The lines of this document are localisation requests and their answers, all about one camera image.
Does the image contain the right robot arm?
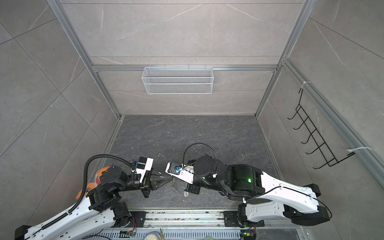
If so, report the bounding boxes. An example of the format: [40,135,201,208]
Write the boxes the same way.
[179,155,333,227]

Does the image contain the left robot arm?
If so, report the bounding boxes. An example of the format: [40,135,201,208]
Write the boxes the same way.
[15,167,172,240]

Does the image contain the orange plush shark toy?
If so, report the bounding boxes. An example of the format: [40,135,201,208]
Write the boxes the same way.
[84,166,111,197]

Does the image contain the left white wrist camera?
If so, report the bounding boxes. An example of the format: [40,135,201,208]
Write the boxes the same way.
[131,157,154,184]

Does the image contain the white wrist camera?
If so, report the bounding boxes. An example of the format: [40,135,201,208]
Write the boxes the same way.
[131,157,154,184]
[165,162,194,184]

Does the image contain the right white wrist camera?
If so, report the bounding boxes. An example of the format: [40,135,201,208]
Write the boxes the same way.
[165,162,194,184]

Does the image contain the black corrugated cable conduit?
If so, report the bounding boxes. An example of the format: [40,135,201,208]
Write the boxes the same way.
[38,154,134,232]

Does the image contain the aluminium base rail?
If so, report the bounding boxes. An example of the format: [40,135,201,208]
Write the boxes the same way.
[59,209,301,240]

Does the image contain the right black camera cable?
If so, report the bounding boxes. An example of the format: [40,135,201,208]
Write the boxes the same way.
[182,142,219,169]

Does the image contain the white wire mesh basket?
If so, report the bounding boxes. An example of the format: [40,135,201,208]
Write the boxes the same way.
[142,67,214,95]

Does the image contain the black wire hook rack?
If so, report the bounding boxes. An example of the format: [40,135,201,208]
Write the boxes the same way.
[287,89,355,170]

